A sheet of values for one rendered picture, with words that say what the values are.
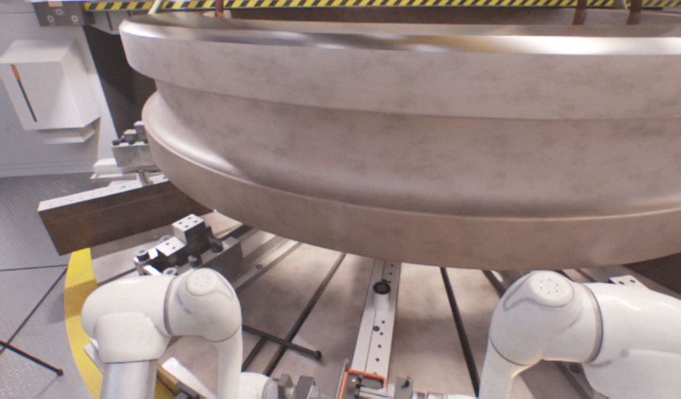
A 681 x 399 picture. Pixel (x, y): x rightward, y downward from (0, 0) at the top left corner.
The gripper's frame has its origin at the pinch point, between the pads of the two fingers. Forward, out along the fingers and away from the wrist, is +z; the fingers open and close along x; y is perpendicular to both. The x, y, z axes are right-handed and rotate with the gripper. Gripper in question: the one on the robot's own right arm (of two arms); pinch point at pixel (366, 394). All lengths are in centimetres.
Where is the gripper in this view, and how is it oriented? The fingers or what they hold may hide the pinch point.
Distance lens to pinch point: 121.0
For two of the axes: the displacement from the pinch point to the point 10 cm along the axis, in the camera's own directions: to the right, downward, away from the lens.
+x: -2.3, 4.7, -8.6
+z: -9.7, -1.0, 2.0
